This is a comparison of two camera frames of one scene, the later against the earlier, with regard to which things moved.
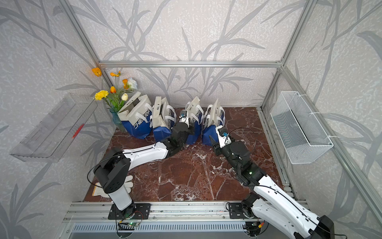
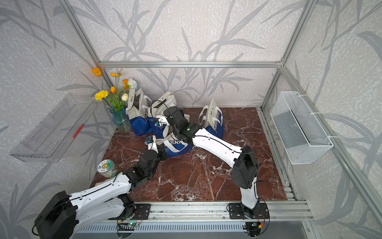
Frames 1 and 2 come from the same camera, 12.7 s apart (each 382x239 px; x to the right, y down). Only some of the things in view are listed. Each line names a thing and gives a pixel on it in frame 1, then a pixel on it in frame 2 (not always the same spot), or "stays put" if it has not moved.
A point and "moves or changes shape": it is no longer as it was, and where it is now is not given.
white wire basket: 301,136 stays put
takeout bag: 136,116 moves or changes shape
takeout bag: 195,118 moves or changes shape
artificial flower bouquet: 115,98 stays put
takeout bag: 214,117 stays put
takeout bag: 164,118 moves or changes shape
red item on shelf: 77,131 stays put
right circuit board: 252,226 stays put
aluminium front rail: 98,211 stays put
